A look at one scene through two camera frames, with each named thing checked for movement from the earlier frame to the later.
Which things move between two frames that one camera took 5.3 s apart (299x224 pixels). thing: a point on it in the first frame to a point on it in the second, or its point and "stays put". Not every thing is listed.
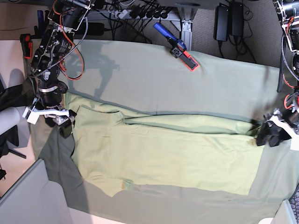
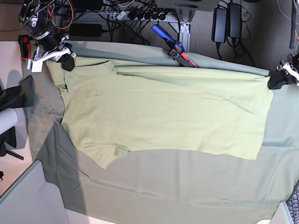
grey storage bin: x=34 y=199 stays put
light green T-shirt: x=116 y=147 to x=162 y=109
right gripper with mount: x=276 y=136 to x=288 y=73
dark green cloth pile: x=20 y=95 stays put
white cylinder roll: x=9 y=118 stays put
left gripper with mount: x=48 y=103 to x=67 y=61
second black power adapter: x=236 y=18 stays put
